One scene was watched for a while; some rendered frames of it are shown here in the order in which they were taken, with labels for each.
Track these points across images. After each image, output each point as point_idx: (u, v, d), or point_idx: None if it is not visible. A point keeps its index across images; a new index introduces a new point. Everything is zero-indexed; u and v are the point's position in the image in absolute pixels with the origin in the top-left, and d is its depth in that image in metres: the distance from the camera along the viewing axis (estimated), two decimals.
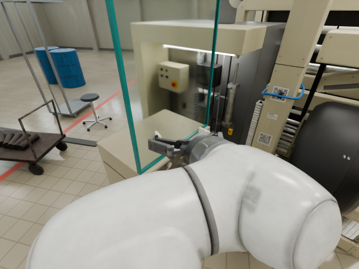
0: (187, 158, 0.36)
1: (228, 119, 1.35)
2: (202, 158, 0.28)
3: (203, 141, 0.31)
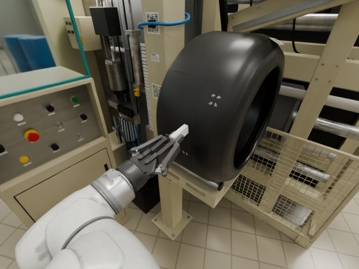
0: (141, 181, 0.41)
1: (138, 78, 1.13)
2: (118, 213, 0.39)
3: None
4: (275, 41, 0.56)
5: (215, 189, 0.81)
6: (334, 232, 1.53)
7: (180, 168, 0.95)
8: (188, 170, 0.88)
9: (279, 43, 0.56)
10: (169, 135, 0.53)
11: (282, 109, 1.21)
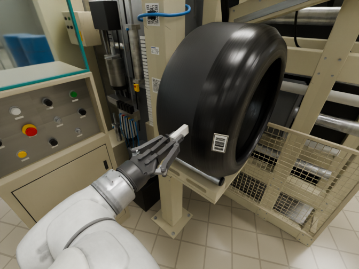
0: (141, 181, 0.42)
1: (137, 73, 1.12)
2: (118, 213, 0.39)
3: None
4: (219, 151, 0.53)
5: None
6: (335, 230, 1.51)
7: (181, 164, 0.93)
8: None
9: (223, 152, 0.53)
10: (169, 135, 0.53)
11: (283, 105, 1.19)
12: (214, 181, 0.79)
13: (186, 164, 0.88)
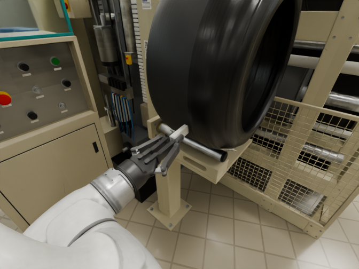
0: (141, 180, 0.41)
1: (130, 45, 1.01)
2: (117, 212, 0.39)
3: None
4: (232, 151, 0.63)
5: (223, 150, 0.70)
6: (345, 221, 1.41)
7: None
8: None
9: (235, 151, 0.63)
10: (169, 135, 0.53)
11: (291, 81, 1.08)
12: (216, 155, 0.68)
13: (183, 138, 0.77)
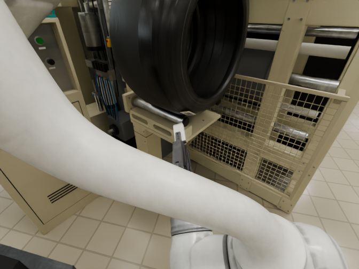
0: None
1: None
2: (197, 228, 0.36)
3: None
4: (192, 115, 0.75)
5: None
6: (318, 199, 1.50)
7: (150, 113, 0.92)
8: None
9: (195, 115, 0.74)
10: None
11: (260, 64, 1.18)
12: (181, 115, 0.78)
13: (156, 105, 0.87)
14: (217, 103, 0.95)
